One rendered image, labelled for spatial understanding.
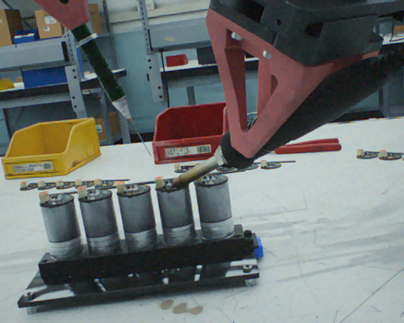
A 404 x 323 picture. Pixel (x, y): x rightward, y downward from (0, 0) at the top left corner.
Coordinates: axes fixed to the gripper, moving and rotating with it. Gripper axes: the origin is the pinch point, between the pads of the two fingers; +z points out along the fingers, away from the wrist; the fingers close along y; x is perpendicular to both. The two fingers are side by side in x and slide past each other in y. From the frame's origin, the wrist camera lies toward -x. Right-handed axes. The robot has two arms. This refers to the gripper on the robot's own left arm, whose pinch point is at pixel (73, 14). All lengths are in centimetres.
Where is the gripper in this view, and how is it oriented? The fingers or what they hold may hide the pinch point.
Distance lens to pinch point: 37.6
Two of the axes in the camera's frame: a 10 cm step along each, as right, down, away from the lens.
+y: -1.6, -2.4, 9.6
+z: 4.6, 8.4, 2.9
